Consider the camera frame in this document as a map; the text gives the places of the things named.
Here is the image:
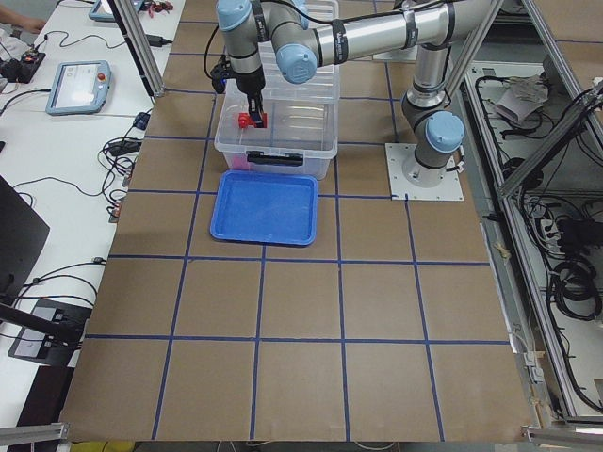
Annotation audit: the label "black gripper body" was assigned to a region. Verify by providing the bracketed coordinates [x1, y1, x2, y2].
[235, 70, 265, 96]

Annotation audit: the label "clear plastic box lid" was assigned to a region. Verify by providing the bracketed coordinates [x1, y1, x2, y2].
[224, 0, 341, 103]

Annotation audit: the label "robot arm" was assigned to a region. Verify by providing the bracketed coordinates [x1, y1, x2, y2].
[206, 1, 498, 188]

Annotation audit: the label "red block top pile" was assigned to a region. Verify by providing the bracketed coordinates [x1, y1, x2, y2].
[237, 113, 252, 129]

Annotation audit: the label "clear plastic storage box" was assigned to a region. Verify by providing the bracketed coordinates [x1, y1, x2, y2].
[214, 0, 341, 182]

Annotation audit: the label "red block far corner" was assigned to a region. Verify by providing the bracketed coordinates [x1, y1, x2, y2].
[231, 154, 251, 170]

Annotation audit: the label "blue plastic tray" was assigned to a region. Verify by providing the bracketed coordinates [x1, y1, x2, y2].
[210, 169, 318, 247]

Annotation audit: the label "black power adapter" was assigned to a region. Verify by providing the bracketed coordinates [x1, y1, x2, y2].
[145, 34, 172, 47]

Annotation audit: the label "teach pendant far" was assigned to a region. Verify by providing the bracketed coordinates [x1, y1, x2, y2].
[89, 0, 147, 23]

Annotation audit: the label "teach pendant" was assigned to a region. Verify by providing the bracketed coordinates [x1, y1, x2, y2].
[45, 60, 112, 116]
[89, 0, 147, 23]

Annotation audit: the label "teach pendant near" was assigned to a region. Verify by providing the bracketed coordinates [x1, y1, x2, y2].
[45, 60, 112, 116]

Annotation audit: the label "black monitor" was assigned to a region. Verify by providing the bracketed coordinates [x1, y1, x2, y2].
[0, 178, 50, 306]

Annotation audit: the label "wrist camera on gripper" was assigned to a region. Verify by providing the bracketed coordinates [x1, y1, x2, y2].
[209, 55, 233, 94]

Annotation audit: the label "black box latch handle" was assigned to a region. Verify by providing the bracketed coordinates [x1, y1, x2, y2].
[246, 151, 303, 167]

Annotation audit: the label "aluminium frame post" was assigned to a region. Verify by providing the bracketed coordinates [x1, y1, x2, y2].
[108, 0, 165, 99]

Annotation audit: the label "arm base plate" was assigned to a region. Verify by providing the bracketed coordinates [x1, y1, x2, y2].
[385, 143, 464, 202]

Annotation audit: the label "coiled black cables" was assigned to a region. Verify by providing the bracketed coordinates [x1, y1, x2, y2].
[546, 256, 603, 321]

